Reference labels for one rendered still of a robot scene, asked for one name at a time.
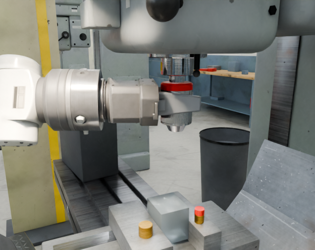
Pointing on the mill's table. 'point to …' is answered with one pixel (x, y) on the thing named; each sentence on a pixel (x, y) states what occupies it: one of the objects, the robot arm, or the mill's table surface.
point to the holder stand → (91, 152)
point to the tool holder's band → (176, 86)
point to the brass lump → (145, 229)
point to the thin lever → (196, 65)
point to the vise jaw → (121, 215)
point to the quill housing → (196, 28)
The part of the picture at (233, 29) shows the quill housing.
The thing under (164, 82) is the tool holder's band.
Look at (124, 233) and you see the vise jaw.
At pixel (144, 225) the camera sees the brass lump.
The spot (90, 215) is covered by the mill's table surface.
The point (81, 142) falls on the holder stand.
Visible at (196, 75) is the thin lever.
